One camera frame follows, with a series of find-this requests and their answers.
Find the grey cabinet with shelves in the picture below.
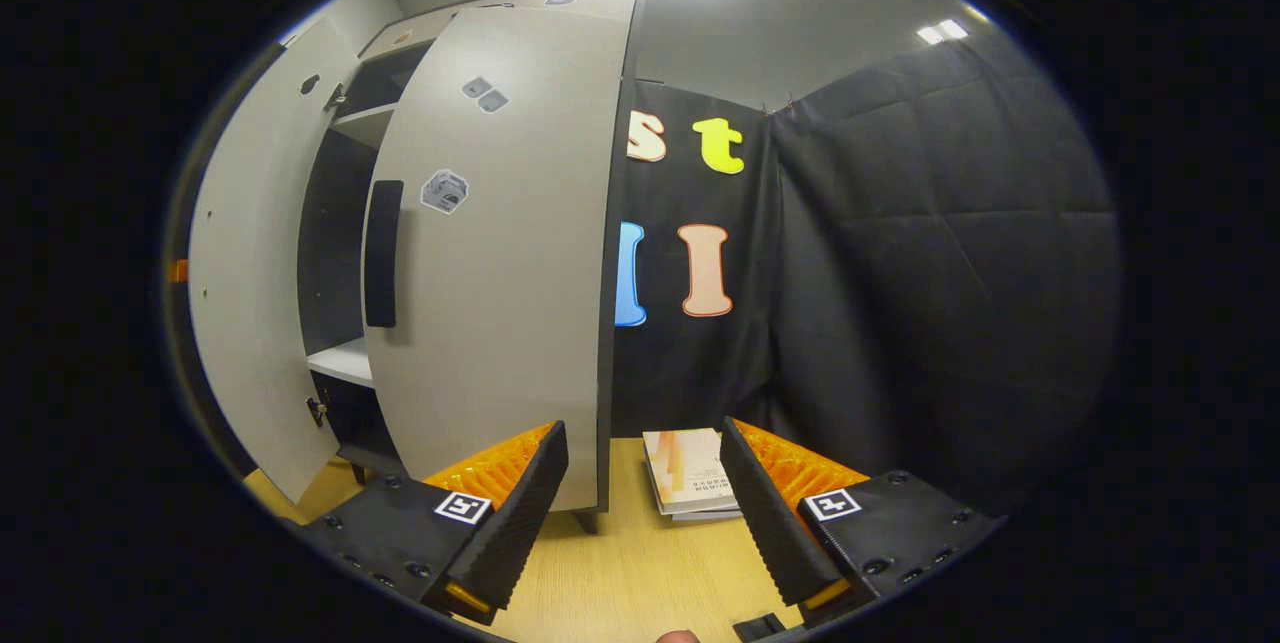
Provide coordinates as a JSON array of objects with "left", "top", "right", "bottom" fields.
[{"left": 295, "top": 0, "right": 641, "bottom": 484}]

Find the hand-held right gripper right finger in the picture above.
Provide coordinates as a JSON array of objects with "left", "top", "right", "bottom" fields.
[{"left": 718, "top": 416, "right": 1006, "bottom": 629}]

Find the white book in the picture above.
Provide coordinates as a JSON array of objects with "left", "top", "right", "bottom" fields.
[{"left": 650, "top": 463, "right": 746, "bottom": 524}]

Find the black backdrop cloth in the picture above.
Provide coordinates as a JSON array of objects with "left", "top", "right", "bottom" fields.
[{"left": 160, "top": 18, "right": 1121, "bottom": 514}]

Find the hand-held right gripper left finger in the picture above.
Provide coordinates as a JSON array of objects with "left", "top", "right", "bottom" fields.
[{"left": 300, "top": 420, "right": 571, "bottom": 624}]

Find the beige cover book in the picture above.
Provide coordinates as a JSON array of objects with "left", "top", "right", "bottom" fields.
[{"left": 643, "top": 428, "right": 743, "bottom": 516}]

